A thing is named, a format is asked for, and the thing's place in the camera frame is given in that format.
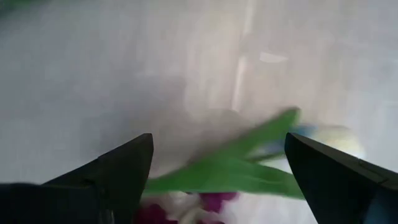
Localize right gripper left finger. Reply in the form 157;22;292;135
0;133;155;224

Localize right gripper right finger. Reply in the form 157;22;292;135
284;132;398;224

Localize white artificial tulip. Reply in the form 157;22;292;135
142;107;368;200

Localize magenta flower bunch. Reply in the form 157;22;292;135
133;191;241;224

